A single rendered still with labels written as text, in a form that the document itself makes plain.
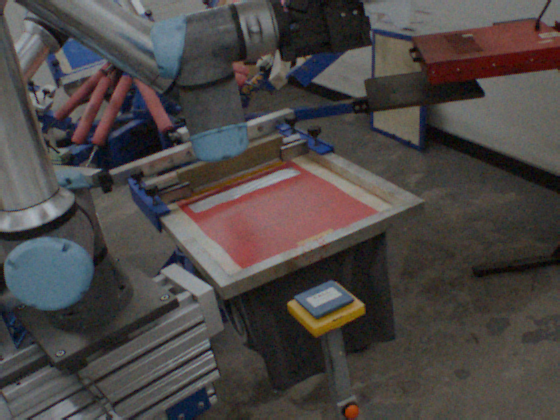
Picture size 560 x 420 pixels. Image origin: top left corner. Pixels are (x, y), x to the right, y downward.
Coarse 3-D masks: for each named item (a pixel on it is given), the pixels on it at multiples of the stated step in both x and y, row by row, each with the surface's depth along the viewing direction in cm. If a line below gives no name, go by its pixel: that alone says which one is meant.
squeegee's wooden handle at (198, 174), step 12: (252, 144) 220; (264, 144) 220; (276, 144) 222; (240, 156) 218; (252, 156) 220; (264, 156) 222; (276, 156) 224; (192, 168) 212; (204, 168) 214; (216, 168) 216; (228, 168) 217; (240, 168) 219; (180, 180) 212; (192, 180) 213; (204, 180) 215
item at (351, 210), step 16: (256, 176) 224; (304, 176) 217; (256, 192) 213; (320, 192) 205; (336, 192) 203; (336, 208) 194; (352, 208) 192; (368, 208) 190; (304, 224) 189; (320, 224) 187; (336, 224) 186
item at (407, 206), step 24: (336, 168) 213; (360, 168) 206; (384, 192) 191; (408, 192) 187; (168, 216) 201; (384, 216) 177; (408, 216) 180; (192, 240) 185; (312, 240) 173; (336, 240) 172; (360, 240) 175; (216, 264) 171; (264, 264) 167; (288, 264) 168; (216, 288) 167; (240, 288) 164
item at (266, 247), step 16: (208, 192) 220; (224, 208) 207; (208, 224) 199; (224, 240) 189; (256, 240) 186; (272, 240) 184; (288, 240) 183; (240, 256) 180; (256, 256) 178; (272, 256) 177
